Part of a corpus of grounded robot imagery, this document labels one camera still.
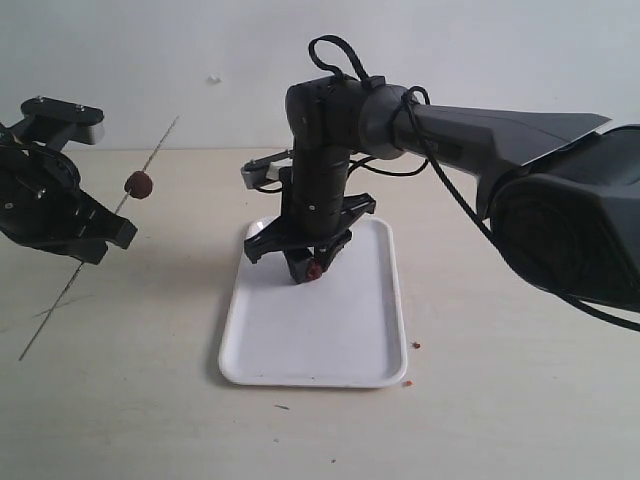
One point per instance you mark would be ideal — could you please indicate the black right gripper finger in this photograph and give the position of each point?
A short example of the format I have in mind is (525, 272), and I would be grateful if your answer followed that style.
(300, 263)
(325, 254)

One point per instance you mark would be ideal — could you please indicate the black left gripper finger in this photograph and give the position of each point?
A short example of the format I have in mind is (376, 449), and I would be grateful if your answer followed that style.
(96, 228)

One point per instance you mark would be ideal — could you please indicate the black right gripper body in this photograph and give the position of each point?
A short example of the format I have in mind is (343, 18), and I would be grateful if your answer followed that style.
(314, 207)

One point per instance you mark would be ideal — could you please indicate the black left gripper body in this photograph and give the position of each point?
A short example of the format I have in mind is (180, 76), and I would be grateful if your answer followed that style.
(38, 196)

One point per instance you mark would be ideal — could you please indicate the red meat chunk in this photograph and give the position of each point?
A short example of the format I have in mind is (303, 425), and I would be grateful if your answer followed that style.
(314, 271)
(139, 185)

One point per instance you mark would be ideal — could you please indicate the red meat chunk bottom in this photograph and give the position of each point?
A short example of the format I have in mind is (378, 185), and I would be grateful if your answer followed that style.
(139, 185)

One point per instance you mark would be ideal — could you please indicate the thin metal skewer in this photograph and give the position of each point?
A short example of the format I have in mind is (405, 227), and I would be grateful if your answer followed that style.
(76, 273)

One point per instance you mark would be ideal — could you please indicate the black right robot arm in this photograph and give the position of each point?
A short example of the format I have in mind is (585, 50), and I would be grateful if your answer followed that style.
(558, 192)

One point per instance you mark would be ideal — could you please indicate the white rectangular plastic tray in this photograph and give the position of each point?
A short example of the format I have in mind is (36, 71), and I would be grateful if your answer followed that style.
(344, 330)

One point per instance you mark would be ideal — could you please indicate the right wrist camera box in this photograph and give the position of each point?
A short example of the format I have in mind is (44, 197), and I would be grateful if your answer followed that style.
(268, 174)

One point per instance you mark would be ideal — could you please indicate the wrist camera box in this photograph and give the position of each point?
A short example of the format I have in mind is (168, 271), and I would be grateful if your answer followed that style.
(268, 174)
(54, 123)

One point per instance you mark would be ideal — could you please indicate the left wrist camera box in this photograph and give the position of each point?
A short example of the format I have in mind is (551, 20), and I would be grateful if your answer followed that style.
(54, 123)

